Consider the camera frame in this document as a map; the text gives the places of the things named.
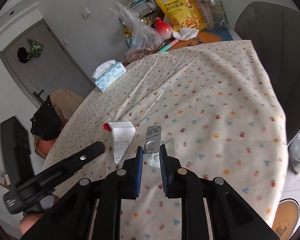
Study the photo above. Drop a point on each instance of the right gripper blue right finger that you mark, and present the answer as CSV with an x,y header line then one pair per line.
x,y
165,169

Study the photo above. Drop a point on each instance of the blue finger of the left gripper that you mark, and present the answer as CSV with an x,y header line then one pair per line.
x,y
49,198

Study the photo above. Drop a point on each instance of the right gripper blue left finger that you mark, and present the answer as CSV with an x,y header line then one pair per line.
x,y
138,171

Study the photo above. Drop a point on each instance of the clear plastic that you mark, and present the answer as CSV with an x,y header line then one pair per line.
x,y
153,159

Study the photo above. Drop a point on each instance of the silver pill blister pack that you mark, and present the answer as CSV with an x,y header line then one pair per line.
x,y
152,139

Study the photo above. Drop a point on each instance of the red white torn wrapper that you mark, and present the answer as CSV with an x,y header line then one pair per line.
x,y
122,135

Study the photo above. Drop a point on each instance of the white trash bin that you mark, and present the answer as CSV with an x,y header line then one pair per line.
x,y
286,218

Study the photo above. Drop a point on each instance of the person's left hand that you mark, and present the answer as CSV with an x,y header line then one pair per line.
x,y
29,220

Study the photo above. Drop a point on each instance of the black case on floor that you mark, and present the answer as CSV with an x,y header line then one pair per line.
x,y
16,152

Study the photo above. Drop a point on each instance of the floral tablecloth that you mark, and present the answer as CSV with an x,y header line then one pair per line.
x,y
214,100

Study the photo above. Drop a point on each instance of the blue tissue box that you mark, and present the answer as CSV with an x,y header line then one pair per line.
x,y
107,73

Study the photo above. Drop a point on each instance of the teal pink pen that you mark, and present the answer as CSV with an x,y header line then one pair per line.
x,y
168,46

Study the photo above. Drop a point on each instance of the clear plastic bag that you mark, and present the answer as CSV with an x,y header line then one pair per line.
x,y
145,39

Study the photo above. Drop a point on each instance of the oil bottle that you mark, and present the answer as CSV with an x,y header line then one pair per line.
x,y
127,32

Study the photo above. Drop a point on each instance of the grey door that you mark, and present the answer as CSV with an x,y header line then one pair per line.
x,y
40,76

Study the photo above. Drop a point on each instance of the crumpled tissue near vase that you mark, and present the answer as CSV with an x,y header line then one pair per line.
x,y
185,34

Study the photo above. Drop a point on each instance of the red peach-shaped vase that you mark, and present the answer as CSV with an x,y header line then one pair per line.
x,y
164,29

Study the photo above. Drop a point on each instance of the orange blue table mat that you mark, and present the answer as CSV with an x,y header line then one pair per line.
x,y
205,37

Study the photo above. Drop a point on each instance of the black green door hanging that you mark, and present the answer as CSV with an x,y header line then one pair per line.
x,y
35,50

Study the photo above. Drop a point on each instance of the yellow snack bag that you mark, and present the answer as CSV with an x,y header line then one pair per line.
x,y
182,14

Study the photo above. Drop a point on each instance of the clear glass jar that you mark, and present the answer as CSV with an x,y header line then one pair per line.
x,y
212,14

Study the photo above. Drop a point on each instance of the grey upholstered chair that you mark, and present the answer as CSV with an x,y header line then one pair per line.
x,y
275,33

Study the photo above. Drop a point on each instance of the black wire basket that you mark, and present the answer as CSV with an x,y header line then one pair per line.
x,y
144,8

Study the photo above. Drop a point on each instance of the wall light switch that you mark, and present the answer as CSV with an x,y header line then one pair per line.
x,y
85,12

